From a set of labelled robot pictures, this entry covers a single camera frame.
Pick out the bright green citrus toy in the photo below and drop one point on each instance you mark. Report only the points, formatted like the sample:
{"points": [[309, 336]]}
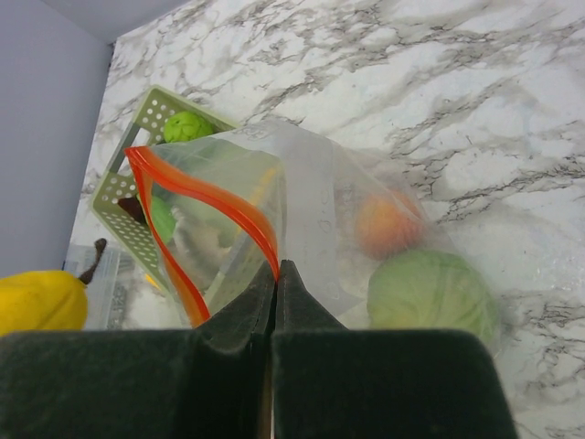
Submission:
{"points": [[186, 126]]}

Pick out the clear zip top bag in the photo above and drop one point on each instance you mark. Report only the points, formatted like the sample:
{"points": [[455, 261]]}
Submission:
{"points": [[324, 186]]}

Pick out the clear plastic compartment box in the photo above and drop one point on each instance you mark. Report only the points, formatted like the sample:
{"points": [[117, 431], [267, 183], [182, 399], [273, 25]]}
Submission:
{"points": [[109, 292]]}

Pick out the pale green perforated basket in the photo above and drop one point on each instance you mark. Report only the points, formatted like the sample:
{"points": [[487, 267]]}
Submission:
{"points": [[233, 188]]}

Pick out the yellow pear toy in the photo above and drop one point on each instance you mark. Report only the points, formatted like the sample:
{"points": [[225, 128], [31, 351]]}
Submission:
{"points": [[47, 300]]}

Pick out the green cabbage toy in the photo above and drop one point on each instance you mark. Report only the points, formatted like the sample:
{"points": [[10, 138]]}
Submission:
{"points": [[430, 289]]}

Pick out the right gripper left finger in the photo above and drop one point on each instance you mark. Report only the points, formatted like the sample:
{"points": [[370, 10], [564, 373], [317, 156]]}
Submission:
{"points": [[206, 382]]}

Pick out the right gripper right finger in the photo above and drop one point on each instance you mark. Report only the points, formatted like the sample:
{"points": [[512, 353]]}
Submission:
{"points": [[332, 382]]}

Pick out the orange peach toy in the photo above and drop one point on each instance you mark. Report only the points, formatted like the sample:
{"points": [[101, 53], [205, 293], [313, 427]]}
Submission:
{"points": [[387, 225]]}

